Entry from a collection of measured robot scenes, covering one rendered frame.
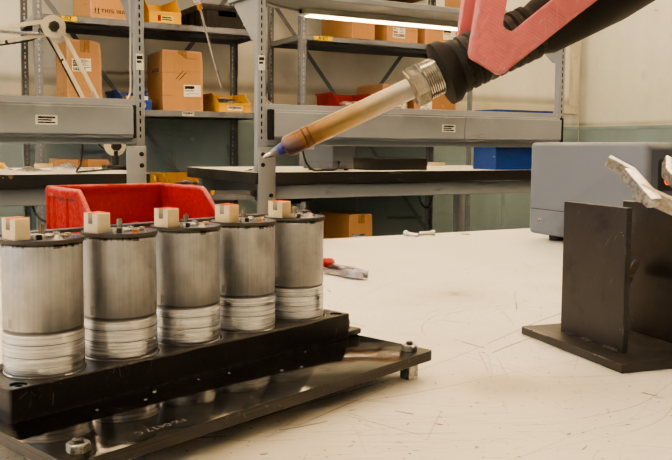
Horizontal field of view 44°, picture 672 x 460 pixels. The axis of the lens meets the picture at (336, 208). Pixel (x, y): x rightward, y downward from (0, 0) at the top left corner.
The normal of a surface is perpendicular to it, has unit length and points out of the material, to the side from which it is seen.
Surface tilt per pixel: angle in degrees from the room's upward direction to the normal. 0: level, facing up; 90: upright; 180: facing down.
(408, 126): 90
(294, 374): 0
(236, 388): 0
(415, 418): 0
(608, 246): 90
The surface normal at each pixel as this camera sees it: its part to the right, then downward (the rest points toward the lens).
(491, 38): -0.02, 0.22
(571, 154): -0.90, 0.03
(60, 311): 0.66, 0.06
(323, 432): 0.01, -1.00
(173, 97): 0.44, 0.07
